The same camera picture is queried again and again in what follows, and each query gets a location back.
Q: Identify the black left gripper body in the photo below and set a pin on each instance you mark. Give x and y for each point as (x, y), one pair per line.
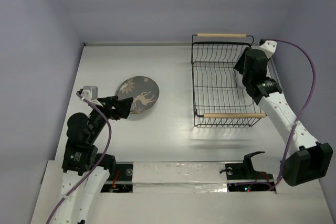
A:
(111, 112)

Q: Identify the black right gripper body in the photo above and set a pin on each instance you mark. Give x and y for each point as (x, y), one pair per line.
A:
(247, 64)

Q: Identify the red and teal plate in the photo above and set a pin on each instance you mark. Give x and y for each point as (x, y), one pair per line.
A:
(145, 112)

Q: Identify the grey-green mottled plate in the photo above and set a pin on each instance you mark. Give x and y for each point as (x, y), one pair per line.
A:
(144, 91)

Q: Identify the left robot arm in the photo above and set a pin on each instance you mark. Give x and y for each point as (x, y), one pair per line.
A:
(85, 170)

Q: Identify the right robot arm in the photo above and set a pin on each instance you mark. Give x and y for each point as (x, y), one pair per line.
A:
(305, 158)

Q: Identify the metal side rail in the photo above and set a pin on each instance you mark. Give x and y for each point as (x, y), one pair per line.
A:
(274, 69)

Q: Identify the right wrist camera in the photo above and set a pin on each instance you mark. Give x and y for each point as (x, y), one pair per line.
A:
(268, 47)

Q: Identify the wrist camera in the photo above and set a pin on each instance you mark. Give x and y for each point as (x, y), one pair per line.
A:
(89, 93)
(268, 47)

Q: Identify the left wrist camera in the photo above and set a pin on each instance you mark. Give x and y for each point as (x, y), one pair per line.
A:
(89, 93)

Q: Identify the black wire dish rack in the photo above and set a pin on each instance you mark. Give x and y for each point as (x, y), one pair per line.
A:
(217, 99)

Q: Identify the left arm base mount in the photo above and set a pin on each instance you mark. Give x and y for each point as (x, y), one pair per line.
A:
(121, 180)

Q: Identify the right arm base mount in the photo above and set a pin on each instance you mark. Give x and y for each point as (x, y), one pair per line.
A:
(243, 178)

